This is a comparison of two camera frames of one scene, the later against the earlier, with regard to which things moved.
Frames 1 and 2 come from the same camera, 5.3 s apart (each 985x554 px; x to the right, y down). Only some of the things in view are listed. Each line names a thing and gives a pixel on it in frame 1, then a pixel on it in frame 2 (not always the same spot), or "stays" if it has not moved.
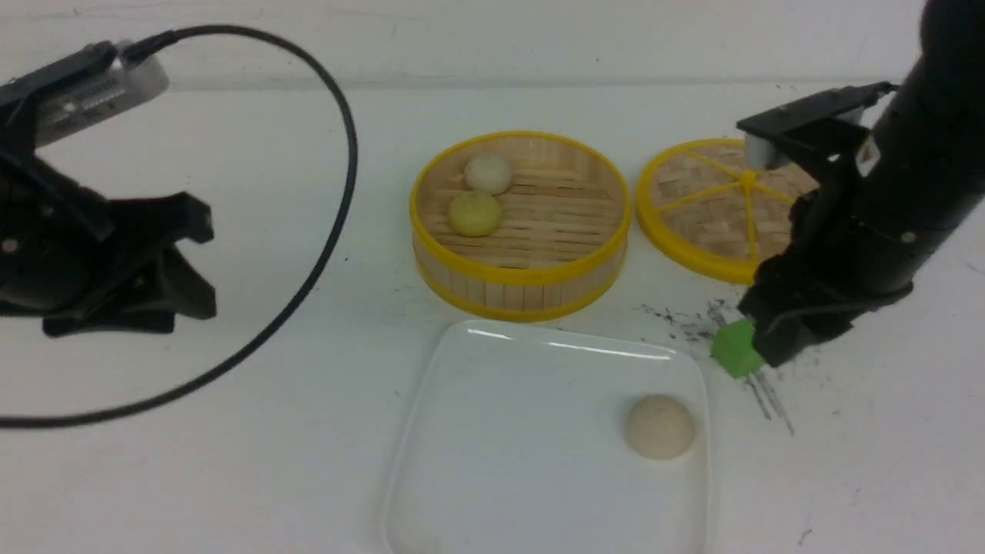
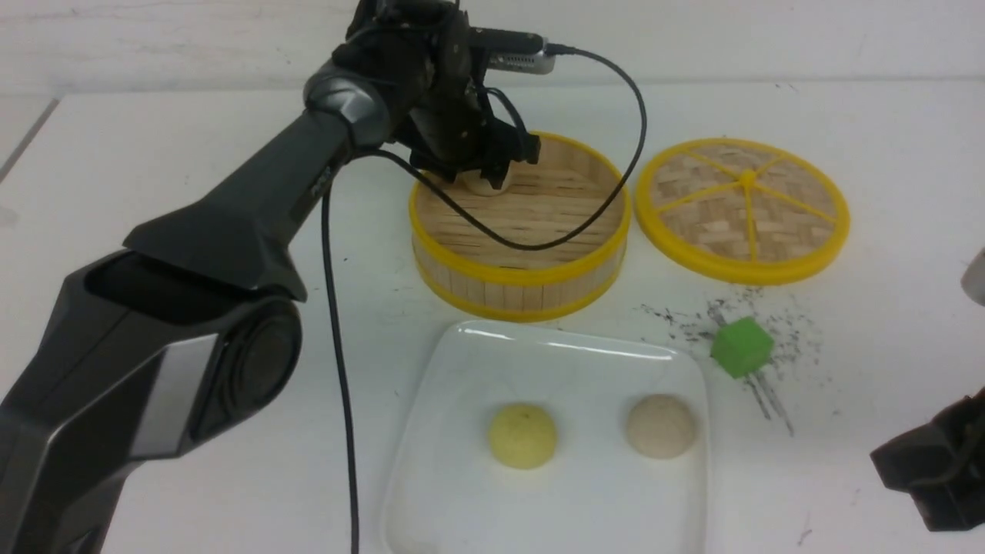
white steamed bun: [659, 427] stays
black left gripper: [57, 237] → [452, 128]
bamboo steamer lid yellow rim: [712, 210] stays
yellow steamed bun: [474, 215] → [522, 436]
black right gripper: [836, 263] → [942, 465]
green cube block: [734, 348] stays
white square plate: [513, 440] stays
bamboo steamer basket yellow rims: [550, 257] stays
